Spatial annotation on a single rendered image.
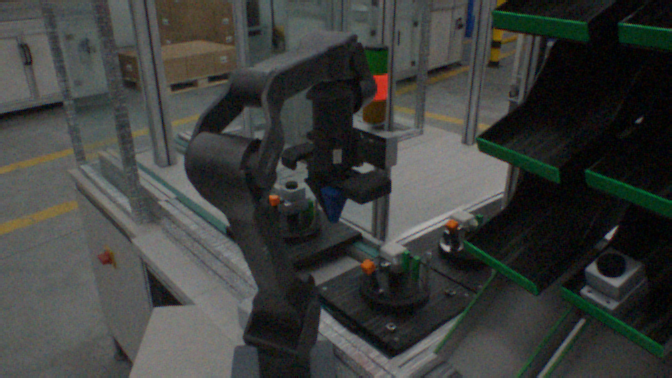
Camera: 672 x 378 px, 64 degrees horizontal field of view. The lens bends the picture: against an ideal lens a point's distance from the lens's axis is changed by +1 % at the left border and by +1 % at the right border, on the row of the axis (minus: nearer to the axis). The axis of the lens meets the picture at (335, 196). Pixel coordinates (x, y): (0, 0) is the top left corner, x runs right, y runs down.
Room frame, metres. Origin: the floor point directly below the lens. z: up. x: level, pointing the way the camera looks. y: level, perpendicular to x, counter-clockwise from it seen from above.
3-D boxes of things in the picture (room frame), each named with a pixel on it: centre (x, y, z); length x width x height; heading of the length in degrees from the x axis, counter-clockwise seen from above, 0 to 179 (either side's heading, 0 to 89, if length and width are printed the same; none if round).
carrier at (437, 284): (0.88, -0.12, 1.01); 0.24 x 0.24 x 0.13; 40
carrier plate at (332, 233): (1.14, 0.10, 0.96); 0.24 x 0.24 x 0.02; 40
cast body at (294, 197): (1.14, 0.10, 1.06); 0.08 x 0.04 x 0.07; 130
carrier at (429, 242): (1.04, -0.31, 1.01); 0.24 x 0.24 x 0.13; 40
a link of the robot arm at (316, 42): (0.60, 0.05, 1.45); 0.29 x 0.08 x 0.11; 156
